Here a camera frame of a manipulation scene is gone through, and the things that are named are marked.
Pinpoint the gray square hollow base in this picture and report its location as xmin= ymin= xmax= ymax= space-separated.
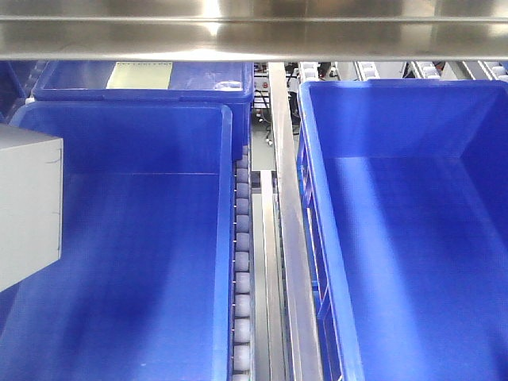
xmin=1 ymin=125 xmax=64 ymax=290

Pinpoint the blue bin with paper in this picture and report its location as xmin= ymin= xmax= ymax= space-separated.
xmin=33 ymin=60 xmax=254 ymax=160

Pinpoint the large blue bin left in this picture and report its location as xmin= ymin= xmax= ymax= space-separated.
xmin=1 ymin=102 xmax=233 ymax=380

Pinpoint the large blue bin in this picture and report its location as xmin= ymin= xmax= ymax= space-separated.
xmin=1 ymin=102 xmax=233 ymax=380
xmin=297 ymin=79 xmax=507 ymax=380

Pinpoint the large blue bin right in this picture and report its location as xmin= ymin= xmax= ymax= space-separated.
xmin=297 ymin=79 xmax=507 ymax=380

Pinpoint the white roller track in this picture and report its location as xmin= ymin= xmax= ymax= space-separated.
xmin=232 ymin=146 xmax=253 ymax=380

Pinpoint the steel shelf beam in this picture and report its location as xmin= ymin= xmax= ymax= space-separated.
xmin=1 ymin=1 xmax=507 ymax=61

